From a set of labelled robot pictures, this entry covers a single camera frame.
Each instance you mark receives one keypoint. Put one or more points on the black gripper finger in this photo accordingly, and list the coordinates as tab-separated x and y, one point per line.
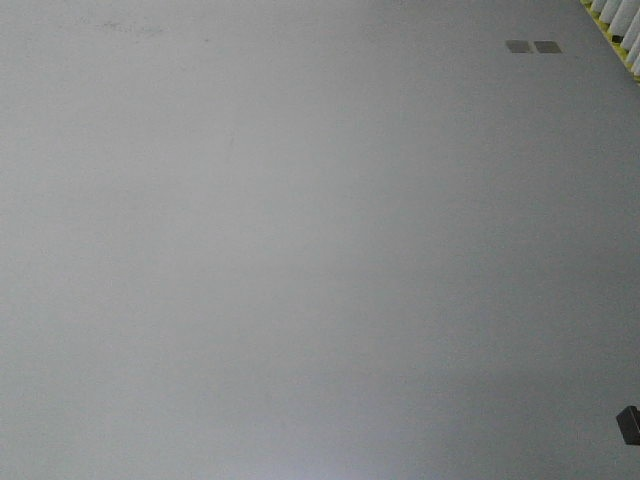
628	421

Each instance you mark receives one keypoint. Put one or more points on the yellow white striped barrier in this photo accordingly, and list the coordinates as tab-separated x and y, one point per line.
618	21

